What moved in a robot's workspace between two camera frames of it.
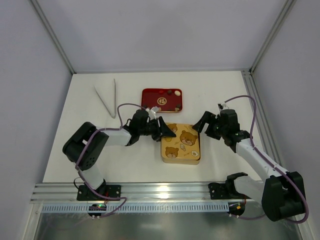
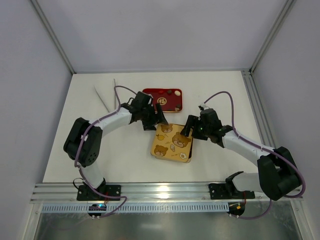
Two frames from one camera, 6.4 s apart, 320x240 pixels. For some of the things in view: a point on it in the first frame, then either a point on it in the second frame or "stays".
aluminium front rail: x=132 y=193 stays
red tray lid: x=168 y=100 stays
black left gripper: x=158 y=129 → x=152 y=117
